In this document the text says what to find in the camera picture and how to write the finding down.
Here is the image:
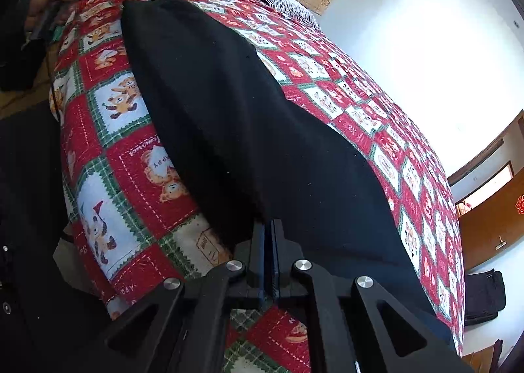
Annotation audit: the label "person's left hand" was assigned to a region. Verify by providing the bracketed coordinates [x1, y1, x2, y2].
[25, 0, 77, 32]

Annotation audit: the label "black bag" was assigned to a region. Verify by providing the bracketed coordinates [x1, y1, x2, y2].
[464, 269, 507, 326]

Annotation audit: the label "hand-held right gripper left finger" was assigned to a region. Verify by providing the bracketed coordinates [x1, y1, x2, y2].
[104, 221, 273, 373]

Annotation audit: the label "black pants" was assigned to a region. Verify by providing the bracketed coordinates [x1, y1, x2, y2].
[121, 0, 457, 357]

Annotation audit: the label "person's dark clothing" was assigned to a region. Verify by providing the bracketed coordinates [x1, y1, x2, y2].
[0, 103, 111, 373]

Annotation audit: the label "red checked printed bed cover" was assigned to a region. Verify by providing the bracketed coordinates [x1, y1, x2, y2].
[49, 0, 467, 373]

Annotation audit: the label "brown door frame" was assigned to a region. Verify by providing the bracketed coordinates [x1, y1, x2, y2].
[447, 108, 524, 210]

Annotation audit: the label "wooden cabinet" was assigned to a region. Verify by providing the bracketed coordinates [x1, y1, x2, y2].
[462, 338, 506, 373]

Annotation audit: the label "striped pillow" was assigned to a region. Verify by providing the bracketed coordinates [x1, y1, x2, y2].
[246, 0, 322, 29]

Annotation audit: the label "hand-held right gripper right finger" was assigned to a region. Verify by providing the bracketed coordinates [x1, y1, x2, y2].
[271, 218, 476, 373]

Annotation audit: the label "brown wooden door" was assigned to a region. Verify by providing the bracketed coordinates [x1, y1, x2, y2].
[456, 176, 524, 271]

